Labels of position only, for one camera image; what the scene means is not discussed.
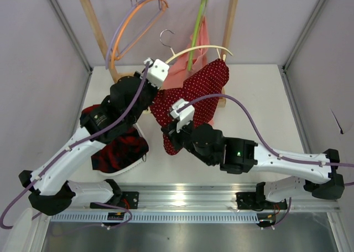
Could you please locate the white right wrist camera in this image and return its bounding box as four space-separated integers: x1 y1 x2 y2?
170 99 195 133

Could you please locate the aluminium mounting rail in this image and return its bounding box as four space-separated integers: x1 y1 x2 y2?
38 183 340 212

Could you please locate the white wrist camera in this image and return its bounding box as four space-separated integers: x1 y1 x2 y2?
144 58 170 89
170 99 195 133

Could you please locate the green hanger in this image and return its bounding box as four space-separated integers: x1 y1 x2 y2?
186 0 210 71

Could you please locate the cream hanger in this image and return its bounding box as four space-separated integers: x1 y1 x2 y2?
146 29 235 116

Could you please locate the purple hanger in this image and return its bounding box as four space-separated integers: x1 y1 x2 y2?
105 0 169 69

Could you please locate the red plaid garment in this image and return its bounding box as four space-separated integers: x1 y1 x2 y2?
80 104 149 175

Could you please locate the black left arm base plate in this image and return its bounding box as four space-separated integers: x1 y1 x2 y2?
90 191 139 209

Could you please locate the orange hanger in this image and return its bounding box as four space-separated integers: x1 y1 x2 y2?
118 1 158 50

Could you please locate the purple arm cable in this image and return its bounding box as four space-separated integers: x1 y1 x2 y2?
0 62 152 233
176 94 354 230

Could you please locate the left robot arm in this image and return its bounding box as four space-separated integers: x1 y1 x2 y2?
19 70 165 215

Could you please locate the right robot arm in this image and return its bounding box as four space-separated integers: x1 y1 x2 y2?
162 120 345 203

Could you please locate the white slotted cable duct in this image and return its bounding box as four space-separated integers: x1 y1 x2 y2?
51 211 259 224

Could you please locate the pink pleated skirt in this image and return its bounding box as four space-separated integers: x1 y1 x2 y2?
162 16 216 128

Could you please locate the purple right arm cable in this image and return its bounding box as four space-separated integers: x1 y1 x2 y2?
176 94 354 230

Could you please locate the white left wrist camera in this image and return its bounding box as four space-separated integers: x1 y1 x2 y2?
144 58 170 89

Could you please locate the red polka dot skirt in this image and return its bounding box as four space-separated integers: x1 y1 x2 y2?
149 58 230 156

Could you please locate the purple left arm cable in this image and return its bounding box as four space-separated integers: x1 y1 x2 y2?
0 62 152 233

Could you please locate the white plastic basket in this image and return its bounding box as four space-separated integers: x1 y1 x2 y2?
91 124 149 176

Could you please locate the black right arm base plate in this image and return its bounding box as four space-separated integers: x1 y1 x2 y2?
236 192 262 211

